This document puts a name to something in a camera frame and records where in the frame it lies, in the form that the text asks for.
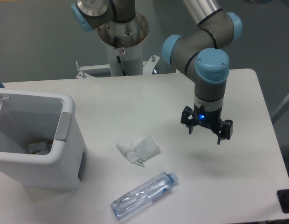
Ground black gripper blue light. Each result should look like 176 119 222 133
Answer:
180 106 233 145

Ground clear plastic water bottle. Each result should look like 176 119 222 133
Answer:
110 172 178 220

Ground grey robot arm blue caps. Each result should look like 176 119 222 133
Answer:
71 0 243 141

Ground trash inside the can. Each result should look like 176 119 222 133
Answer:
27 140 53 155

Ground white plastic trash can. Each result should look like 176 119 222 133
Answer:
0 88 87 189

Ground black clamp at table corner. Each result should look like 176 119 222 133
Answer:
277 189 289 214

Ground white right base bracket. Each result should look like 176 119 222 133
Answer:
143 55 160 75

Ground white base bracket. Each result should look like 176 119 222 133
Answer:
76 61 111 79
143 55 160 75

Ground white frame at right edge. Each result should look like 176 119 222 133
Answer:
271 93 289 124

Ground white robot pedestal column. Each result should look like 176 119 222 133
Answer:
96 13 150 77

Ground black cable on pedestal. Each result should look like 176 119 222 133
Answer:
113 36 127 77

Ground white left base bracket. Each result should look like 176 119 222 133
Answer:
76 61 111 79

